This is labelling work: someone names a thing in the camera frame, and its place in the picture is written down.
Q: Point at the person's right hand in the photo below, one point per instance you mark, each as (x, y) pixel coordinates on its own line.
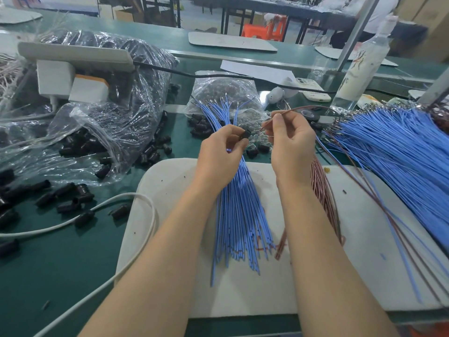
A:
(293, 147)

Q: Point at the person's left hand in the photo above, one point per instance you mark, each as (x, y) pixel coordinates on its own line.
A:
(219, 161)

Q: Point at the small black connector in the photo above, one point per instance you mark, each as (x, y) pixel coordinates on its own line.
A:
(245, 133)

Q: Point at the pile of black plastic caps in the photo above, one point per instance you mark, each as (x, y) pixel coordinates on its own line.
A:
(60, 200)

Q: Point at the person's right forearm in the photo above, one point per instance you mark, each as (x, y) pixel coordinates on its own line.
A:
(340, 270)

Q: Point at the person's left forearm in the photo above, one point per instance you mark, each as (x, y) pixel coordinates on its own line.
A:
(144, 273)

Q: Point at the white computer mouse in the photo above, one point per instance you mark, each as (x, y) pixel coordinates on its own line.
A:
(275, 95)

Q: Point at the white flat device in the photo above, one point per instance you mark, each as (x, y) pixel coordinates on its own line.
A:
(310, 89)

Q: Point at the small clear plastic bag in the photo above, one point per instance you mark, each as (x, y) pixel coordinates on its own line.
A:
(224, 89)

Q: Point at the white paper sheet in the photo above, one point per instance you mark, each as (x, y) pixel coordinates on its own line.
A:
(256, 71)

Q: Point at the white flat tray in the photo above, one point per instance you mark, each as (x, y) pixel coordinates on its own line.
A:
(233, 41)
(18, 15)
(328, 54)

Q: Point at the white spray bottle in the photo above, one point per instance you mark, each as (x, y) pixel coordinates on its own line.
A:
(361, 70)

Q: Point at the large clear plastic bag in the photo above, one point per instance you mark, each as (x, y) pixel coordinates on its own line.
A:
(133, 98)

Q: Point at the orange plastic stool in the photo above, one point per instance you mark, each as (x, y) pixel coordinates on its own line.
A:
(264, 28)

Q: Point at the white paper stack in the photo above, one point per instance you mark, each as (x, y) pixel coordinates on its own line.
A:
(417, 93)

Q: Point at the white work board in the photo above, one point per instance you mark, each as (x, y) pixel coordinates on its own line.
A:
(351, 284)

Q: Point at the white orange charger adapter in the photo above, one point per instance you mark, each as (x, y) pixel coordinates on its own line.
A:
(88, 89)

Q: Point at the white power strip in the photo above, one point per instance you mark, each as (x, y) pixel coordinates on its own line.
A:
(74, 56)

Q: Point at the cardboard boxes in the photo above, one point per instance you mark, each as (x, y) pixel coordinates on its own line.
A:
(424, 19)

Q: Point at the blue table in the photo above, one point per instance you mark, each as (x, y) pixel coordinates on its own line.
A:
(60, 2)

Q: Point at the orange plastic crate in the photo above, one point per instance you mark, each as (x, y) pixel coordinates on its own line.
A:
(429, 330)

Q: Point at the slanted metal frame post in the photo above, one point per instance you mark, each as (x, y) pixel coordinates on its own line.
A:
(359, 30)

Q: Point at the short metal frame post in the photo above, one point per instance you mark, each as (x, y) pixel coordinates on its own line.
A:
(433, 89)

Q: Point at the long black-frame table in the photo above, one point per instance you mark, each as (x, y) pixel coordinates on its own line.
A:
(224, 3)

